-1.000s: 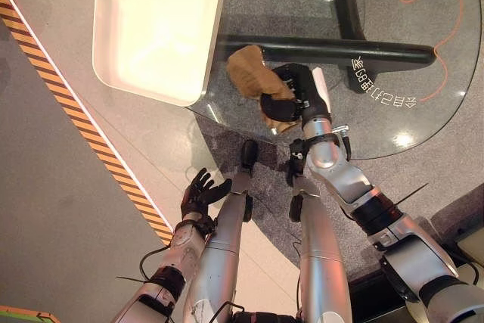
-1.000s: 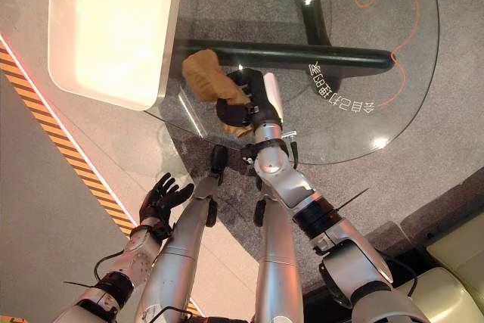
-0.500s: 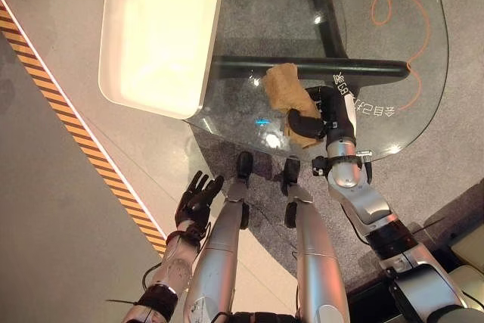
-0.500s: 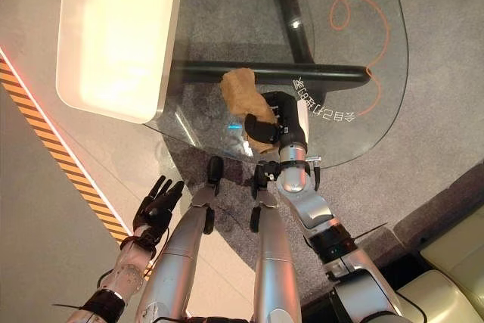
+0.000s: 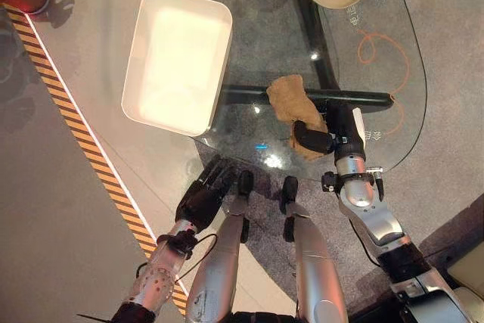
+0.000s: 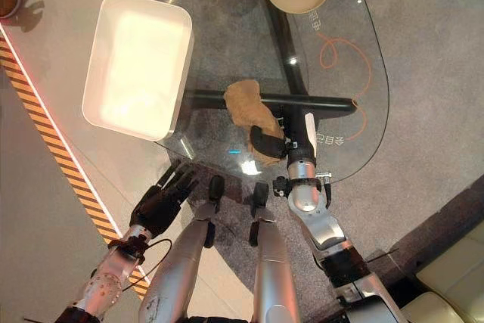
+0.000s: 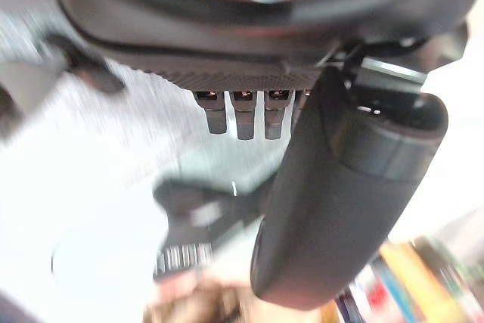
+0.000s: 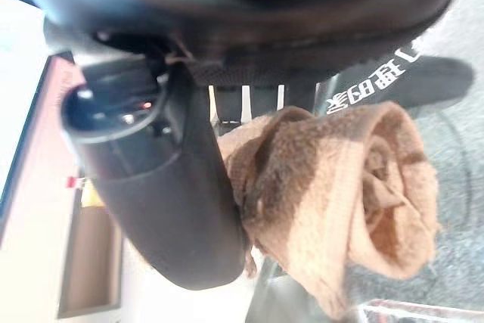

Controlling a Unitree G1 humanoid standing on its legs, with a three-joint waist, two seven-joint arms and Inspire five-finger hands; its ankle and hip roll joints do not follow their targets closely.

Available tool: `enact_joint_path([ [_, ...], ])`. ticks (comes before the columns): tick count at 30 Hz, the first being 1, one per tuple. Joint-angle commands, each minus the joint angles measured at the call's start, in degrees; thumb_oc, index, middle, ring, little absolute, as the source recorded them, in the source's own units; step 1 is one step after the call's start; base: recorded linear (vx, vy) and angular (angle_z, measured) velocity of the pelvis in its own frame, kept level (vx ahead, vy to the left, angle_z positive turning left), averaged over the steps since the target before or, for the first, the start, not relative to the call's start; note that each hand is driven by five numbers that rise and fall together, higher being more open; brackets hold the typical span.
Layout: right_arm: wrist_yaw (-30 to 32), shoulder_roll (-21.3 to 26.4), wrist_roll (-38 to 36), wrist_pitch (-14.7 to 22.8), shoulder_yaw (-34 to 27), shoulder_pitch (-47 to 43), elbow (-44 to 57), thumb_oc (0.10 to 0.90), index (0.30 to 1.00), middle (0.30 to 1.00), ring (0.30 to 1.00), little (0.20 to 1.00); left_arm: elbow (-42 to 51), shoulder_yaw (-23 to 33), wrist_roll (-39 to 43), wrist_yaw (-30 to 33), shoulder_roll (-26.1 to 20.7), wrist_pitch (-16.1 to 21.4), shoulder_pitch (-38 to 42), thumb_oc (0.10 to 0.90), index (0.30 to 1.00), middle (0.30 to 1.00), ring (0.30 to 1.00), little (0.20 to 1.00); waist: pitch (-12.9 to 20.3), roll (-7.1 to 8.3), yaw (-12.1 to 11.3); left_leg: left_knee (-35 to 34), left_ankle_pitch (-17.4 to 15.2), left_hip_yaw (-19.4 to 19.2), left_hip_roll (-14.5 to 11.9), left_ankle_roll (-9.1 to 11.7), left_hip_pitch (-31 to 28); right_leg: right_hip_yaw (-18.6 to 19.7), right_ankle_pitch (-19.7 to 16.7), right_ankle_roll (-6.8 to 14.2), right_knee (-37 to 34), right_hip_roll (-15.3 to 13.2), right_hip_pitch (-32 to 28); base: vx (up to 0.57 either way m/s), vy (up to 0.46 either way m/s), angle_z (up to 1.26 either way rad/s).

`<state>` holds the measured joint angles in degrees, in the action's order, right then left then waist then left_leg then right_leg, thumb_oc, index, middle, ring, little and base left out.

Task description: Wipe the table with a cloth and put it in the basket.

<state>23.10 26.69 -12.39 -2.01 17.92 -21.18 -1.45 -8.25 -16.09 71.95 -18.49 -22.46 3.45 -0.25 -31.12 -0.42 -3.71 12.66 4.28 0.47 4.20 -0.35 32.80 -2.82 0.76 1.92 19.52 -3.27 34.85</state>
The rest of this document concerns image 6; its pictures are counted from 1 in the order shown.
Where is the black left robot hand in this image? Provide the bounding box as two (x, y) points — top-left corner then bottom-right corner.
(129, 160), (200, 236)

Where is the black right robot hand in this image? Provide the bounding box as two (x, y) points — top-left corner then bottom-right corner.
(249, 112), (318, 159)

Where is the tan cleaning cloth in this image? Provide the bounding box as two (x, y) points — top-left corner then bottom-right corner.
(223, 80), (287, 168)

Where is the white rectangular plastic basket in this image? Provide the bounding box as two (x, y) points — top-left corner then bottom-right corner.
(82, 0), (195, 142)

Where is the silver left robot leg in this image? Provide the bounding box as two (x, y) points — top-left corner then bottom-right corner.
(138, 175), (225, 323)

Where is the silver robot leg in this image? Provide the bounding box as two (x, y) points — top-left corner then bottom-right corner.
(138, 175), (225, 323)
(248, 182), (300, 323)

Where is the silver right robot leg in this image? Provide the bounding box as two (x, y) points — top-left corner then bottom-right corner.
(248, 182), (300, 323)

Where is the yellow black striped floor tape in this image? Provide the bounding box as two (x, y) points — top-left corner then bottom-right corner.
(0, 35), (150, 300)

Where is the cream leather sofa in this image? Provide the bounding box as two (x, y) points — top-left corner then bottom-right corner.
(400, 230), (484, 323)

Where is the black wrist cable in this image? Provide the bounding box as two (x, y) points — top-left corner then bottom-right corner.
(126, 238), (173, 287)

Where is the black table base frame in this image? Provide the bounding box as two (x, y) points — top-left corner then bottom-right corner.
(191, 5), (358, 138)

